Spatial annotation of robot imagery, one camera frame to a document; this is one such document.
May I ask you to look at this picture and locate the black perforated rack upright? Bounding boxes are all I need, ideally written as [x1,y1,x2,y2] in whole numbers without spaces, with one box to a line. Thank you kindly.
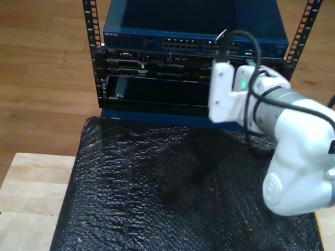
[72,0,108,50]
[283,0,324,75]

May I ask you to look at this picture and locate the black rack server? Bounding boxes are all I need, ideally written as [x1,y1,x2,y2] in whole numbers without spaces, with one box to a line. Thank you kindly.
[91,44,288,91]

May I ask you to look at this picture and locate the blue rack base unit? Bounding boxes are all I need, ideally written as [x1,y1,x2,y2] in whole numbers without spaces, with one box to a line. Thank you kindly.
[99,108,271,137]

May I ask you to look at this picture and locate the black bubble mat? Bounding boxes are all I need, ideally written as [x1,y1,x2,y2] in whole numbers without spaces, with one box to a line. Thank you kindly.
[48,113,335,251]

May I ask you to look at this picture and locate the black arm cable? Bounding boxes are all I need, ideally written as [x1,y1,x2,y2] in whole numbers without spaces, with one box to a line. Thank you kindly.
[206,26,335,164]

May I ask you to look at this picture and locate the blue network switch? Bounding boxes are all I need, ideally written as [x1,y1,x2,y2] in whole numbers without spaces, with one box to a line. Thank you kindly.
[101,0,293,65]

